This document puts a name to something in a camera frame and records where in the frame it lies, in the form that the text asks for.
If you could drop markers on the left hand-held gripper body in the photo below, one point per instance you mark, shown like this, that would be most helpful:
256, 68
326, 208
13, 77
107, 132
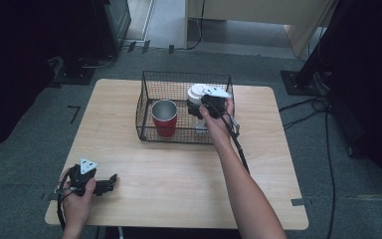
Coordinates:
79, 179

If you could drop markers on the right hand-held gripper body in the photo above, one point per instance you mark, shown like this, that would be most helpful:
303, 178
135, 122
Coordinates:
214, 103

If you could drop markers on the red cup with metal inside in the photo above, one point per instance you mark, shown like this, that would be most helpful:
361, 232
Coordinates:
165, 126

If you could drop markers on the person's right hand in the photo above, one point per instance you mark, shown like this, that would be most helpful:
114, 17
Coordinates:
219, 129

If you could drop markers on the person's left hand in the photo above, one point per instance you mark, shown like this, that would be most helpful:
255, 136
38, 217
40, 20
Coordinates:
76, 209

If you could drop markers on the black corner tape mark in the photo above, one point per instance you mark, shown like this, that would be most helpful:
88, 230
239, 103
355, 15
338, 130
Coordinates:
75, 111

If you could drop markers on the beige wooden furniture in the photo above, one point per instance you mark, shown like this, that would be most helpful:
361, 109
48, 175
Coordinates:
262, 10

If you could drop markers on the black cabinet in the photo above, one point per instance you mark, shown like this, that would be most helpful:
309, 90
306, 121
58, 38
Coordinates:
112, 26

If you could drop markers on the dark curtain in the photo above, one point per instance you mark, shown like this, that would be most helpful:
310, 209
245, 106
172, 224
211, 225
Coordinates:
20, 66
368, 83

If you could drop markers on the grey tape strip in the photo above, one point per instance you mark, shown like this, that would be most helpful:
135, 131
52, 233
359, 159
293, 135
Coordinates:
298, 201

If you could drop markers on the black stand base plate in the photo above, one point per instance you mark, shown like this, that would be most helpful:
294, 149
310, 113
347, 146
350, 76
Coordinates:
74, 74
298, 83

